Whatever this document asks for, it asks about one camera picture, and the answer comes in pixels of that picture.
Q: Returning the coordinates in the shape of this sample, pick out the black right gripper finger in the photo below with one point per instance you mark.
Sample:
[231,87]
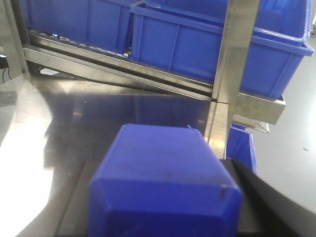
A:
[265,212]

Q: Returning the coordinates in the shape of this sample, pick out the blue bottle-shaped plastic part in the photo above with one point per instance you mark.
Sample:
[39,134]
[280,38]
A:
[159,181]

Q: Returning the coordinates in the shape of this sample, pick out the stainless steel shelf rack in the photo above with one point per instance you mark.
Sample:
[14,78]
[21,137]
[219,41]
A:
[25,52]

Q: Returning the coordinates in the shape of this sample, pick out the blue plastic bin right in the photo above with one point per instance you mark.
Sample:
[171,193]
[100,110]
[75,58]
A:
[192,48]

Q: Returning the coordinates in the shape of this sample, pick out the blue plastic bin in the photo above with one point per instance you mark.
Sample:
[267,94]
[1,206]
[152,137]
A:
[106,24]
[192,48]

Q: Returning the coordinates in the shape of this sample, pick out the blue plastic bin left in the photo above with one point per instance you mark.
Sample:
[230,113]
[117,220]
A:
[106,24]

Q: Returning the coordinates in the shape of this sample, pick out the small blue bin behind post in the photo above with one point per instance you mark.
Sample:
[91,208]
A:
[240,146]

